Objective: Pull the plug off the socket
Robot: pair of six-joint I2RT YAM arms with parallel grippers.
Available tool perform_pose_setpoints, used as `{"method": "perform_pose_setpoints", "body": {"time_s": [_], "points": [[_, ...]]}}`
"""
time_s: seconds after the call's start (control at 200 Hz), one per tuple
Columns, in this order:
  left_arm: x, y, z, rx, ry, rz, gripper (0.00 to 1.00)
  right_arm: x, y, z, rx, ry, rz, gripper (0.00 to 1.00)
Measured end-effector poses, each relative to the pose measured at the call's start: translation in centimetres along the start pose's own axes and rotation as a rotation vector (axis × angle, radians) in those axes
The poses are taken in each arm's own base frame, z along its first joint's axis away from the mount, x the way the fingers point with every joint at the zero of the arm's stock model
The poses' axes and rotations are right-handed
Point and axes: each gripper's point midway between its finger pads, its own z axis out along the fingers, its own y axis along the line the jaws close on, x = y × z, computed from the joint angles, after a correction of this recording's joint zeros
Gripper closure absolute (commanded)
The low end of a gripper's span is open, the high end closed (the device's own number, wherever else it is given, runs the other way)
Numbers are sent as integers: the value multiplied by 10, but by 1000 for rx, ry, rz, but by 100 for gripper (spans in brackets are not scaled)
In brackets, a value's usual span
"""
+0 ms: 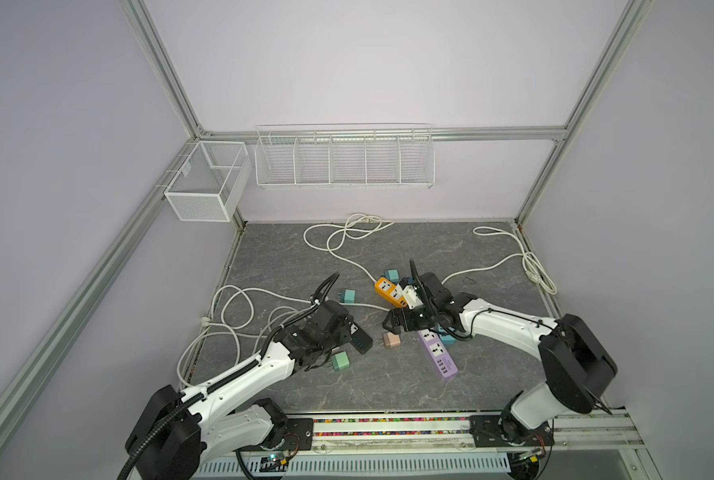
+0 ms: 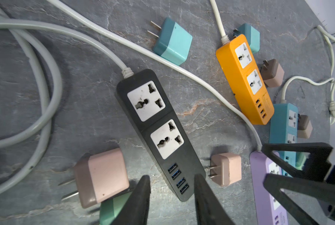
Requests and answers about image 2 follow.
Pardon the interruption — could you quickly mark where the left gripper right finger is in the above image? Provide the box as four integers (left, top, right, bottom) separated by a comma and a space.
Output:
194, 174, 235, 225

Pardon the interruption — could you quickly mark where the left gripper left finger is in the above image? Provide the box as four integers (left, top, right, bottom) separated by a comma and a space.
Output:
111, 175, 151, 225

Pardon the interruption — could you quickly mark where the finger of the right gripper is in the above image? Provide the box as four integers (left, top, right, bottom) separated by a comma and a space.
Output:
261, 142, 333, 182
263, 174, 335, 225

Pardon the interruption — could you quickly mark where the green USB charger plug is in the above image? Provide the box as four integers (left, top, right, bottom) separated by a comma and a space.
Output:
99, 192, 132, 225

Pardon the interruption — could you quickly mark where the pink plug purple strip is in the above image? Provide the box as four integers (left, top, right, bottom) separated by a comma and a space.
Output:
209, 152, 242, 187
260, 59, 284, 88

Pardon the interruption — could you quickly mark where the teal power strip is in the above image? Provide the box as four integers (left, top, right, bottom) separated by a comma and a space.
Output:
268, 103, 299, 177

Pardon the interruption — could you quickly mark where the pink USB charger plug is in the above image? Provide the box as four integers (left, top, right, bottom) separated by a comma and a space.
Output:
62, 148, 130, 209

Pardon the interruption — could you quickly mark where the purple power strip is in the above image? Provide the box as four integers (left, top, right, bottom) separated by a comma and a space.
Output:
250, 151, 288, 225

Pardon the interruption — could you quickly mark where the black power strip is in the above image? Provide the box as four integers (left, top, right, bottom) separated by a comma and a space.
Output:
116, 69, 206, 202

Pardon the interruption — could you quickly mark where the orange power strip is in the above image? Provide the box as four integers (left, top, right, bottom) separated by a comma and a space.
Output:
216, 34, 274, 125

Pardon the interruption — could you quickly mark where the teal charger plug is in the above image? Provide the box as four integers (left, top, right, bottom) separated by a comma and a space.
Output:
233, 23, 260, 53
148, 17, 192, 66

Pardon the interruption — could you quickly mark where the white cable of teal strip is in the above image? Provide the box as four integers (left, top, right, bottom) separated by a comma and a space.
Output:
279, 24, 335, 126

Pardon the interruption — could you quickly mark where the white cable of black strip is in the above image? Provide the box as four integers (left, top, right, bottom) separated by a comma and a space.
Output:
0, 0, 134, 201

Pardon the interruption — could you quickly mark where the white cable of orange strip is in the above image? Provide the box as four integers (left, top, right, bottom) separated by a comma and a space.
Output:
209, 0, 230, 46

